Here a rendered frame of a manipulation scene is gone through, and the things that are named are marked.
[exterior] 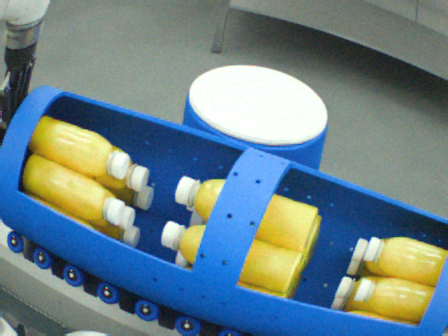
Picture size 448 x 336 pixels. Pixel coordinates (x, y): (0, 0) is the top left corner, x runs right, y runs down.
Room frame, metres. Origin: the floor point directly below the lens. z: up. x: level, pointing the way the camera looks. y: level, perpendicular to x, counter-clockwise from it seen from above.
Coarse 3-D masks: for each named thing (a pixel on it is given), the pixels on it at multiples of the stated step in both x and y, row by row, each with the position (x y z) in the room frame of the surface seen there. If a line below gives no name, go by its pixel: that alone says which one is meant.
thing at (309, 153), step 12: (192, 108) 1.56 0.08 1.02; (192, 120) 1.54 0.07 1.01; (216, 132) 1.50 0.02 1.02; (324, 132) 1.58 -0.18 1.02; (252, 144) 1.48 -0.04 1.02; (300, 144) 1.51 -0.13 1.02; (312, 144) 1.53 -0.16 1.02; (288, 156) 1.49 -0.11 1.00; (300, 156) 1.51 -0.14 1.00; (312, 156) 1.53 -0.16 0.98; (312, 168) 1.54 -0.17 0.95
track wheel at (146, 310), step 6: (138, 300) 1.05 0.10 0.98; (144, 300) 1.05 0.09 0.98; (138, 306) 1.04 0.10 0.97; (144, 306) 1.04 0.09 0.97; (150, 306) 1.04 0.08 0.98; (156, 306) 1.04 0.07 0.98; (138, 312) 1.03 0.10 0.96; (144, 312) 1.03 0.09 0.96; (150, 312) 1.03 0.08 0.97; (156, 312) 1.03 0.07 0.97; (144, 318) 1.02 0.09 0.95; (150, 318) 1.03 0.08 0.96; (156, 318) 1.03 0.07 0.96
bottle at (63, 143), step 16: (48, 128) 1.19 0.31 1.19; (64, 128) 1.19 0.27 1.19; (80, 128) 1.21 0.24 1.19; (32, 144) 1.18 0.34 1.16; (48, 144) 1.17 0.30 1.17; (64, 144) 1.17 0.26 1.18; (80, 144) 1.17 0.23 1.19; (96, 144) 1.17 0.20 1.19; (64, 160) 1.16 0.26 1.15; (80, 160) 1.15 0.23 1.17; (96, 160) 1.15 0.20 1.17; (112, 160) 1.16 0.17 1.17; (96, 176) 1.16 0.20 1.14
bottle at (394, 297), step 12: (372, 288) 1.00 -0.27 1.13; (384, 288) 0.99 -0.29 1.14; (396, 288) 0.98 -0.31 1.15; (408, 288) 0.98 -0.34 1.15; (420, 288) 0.98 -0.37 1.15; (432, 288) 0.98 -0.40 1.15; (372, 300) 0.98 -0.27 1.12; (384, 300) 0.97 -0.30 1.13; (396, 300) 0.96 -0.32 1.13; (408, 300) 0.96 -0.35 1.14; (420, 300) 0.96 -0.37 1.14; (384, 312) 0.96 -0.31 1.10; (396, 312) 0.95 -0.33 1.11; (408, 312) 0.95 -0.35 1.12; (420, 312) 0.94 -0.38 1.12
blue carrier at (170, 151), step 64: (128, 128) 1.30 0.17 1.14; (0, 192) 1.08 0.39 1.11; (256, 192) 1.07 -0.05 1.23; (320, 192) 1.22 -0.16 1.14; (64, 256) 1.05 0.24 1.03; (128, 256) 1.01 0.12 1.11; (320, 256) 1.20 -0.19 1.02; (256, 320) 0.96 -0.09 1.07; (320, 320) 0.93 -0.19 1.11; (384, 320) 0.92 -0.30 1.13
